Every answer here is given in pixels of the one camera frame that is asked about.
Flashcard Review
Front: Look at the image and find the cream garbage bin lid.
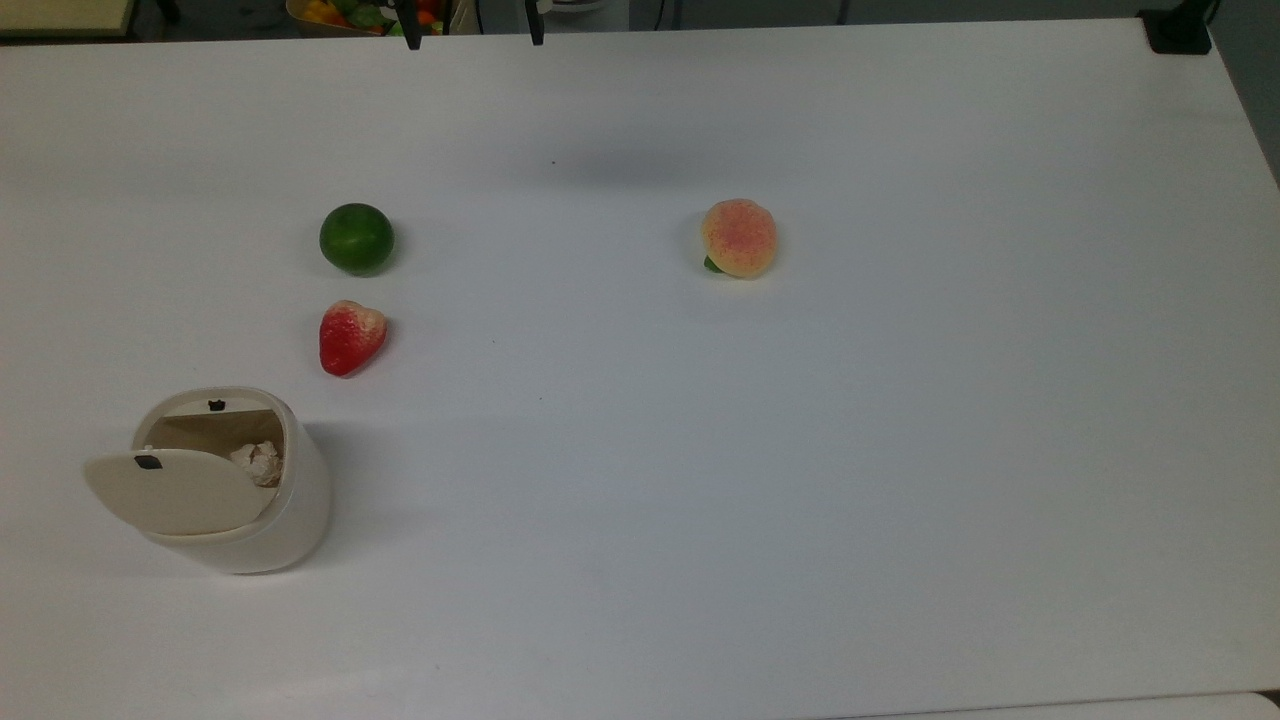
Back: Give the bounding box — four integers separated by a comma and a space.
84, 448, 281, 537

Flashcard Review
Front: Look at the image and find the cream garbage bin body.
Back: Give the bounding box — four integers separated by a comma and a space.
132, 386, 332, 575

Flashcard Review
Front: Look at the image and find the basket of toy fruit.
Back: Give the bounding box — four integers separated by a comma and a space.
286, 0, 453, 38

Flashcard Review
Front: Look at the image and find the green lime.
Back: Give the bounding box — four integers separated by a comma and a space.
319, 203, 396, 278

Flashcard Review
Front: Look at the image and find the orange pink peach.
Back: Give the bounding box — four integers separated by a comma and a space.
700, 198, 779, 280

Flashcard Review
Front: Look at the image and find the red strawberry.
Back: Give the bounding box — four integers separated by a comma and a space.
319, 300, 389, 378

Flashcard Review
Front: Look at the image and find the light wooden table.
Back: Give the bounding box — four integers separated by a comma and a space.
0, 0, 137, 39

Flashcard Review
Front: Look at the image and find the crumpled white paper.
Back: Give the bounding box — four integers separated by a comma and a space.
229, 441, 284, 488

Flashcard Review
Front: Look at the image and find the black table clamp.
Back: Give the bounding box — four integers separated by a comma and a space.
1139, 0, 1215, 56

